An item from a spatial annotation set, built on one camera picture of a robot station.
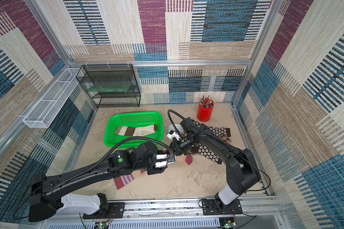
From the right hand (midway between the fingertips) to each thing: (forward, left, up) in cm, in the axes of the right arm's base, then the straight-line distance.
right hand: (168, 156), depth 73 cm
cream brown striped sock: (+27, +32, -16) cm, 45 cm away
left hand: (-2, +1, +1) cm, 2 cm away
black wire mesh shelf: (+57, +40, +11) cm, 71 cm away
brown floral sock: (+12, -22, -17) cm, 30 cm away
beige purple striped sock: (-6, +26, -16) cm, 31 cm away
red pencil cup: (+38, -25, -7) cm, 46 cm away
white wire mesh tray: (+18, +62, +16) cm, 66 cm away
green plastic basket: (+39, +29, -16) cm, 52 cm away
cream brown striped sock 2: (+27, +17, -16) cm, 36 cm away
